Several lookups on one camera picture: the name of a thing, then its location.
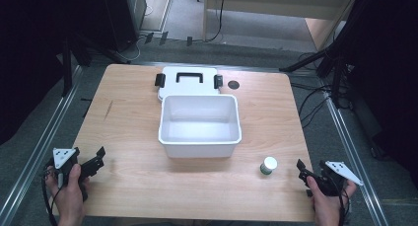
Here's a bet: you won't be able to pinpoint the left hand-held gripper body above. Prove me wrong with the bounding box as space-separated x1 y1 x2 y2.
43 147 90 189

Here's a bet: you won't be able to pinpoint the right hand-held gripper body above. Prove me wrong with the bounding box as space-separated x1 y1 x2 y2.
315 160 365 197

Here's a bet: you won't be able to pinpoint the small white-capped green bottle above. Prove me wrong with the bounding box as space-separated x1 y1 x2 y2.
259 156 279 177

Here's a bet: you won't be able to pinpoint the white plastic storage box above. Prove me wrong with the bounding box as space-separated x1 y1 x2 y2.
158 94 243 159

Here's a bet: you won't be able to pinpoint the person's right hand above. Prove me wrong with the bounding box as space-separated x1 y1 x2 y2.
306 176 358 226

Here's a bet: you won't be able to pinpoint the person's left hand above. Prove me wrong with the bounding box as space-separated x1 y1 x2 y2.
44 163 92 224

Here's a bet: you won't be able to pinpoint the black metal stand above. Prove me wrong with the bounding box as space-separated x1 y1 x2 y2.
60 35 74 98

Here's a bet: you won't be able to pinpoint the black tripod stand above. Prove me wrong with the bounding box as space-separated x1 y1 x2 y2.
278 38 354 111

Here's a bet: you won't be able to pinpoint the dark metal cabinet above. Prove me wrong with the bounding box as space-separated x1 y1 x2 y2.
101 0 148 53

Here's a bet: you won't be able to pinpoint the light wooden shelf unit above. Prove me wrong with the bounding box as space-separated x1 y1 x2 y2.
202 0 360 52

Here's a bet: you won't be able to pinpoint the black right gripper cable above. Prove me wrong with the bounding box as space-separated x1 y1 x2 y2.
336 183 351 226

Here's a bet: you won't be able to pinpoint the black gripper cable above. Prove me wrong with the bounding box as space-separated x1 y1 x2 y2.
336 183 351 226
39 166 65 226

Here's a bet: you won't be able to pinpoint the aluminium floor rail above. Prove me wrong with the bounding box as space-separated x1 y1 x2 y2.
0 65 84 226
321 89 391 226

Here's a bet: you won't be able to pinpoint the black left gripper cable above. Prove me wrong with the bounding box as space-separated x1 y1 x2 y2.
39 166 65 226

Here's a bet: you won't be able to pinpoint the black floor cables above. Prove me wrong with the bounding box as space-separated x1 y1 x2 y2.
290 81 333 130

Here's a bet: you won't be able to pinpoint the white floor cable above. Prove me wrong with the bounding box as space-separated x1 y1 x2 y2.
116 35 147 63

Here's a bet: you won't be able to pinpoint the white lid with black handle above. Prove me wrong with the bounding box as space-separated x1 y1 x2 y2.
154 66 224 103

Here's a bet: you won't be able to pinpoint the black hanging cable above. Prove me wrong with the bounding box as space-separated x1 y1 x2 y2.
206 0 229 43

